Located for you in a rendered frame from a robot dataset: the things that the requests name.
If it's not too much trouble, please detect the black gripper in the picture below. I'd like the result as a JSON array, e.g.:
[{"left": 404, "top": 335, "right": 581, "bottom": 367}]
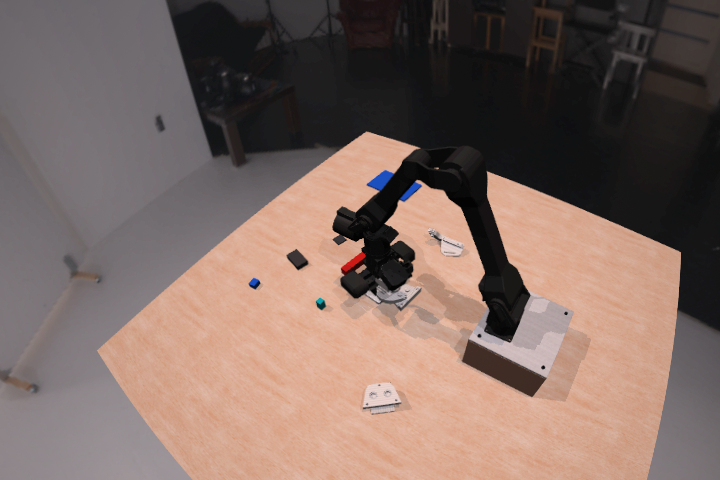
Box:
[{"left": 340, "top": 241, "right": 415, "bottom": 298}]

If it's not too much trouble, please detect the blue flat rectangular plate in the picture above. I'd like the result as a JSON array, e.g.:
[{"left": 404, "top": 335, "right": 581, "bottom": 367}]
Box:
[{"left": 366, "top": 170, "right": 422, "bottom": 201}]

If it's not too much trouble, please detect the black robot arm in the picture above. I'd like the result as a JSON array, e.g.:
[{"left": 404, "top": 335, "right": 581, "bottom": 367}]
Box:
[{"left": 332, "top": 145, "right": 531, "bottom": 343}]

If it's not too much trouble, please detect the red rectangular block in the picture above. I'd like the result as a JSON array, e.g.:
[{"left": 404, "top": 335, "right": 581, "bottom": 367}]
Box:
[{"left": 341, "top": 252, "right": 366, "bottom": 275}]

